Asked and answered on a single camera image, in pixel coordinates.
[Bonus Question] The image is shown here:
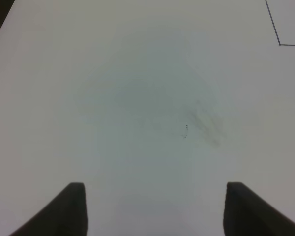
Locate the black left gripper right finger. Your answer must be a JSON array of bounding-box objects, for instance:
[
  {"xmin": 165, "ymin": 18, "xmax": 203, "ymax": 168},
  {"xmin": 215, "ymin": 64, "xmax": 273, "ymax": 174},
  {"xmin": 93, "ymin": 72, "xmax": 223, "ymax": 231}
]
[{"xmin": 223, "ymin": 182, "xmax": 295, "ymax": 236}]

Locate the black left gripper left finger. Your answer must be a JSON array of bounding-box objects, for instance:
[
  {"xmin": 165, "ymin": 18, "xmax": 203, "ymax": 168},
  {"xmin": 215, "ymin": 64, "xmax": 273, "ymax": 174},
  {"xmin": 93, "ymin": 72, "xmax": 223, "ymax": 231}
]
[{"xmin": 12, "ymin": 182, "xmax": 88, "ymax": 236}]

